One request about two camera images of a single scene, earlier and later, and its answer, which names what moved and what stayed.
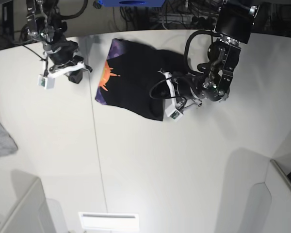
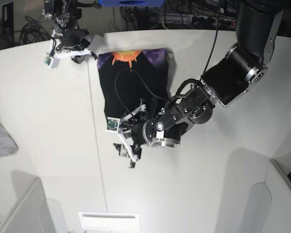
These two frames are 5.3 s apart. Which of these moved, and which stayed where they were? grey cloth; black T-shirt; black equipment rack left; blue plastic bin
Moved: black T-shirt
Stayed: grey cloth; black equipment rack left; blue plastic bin
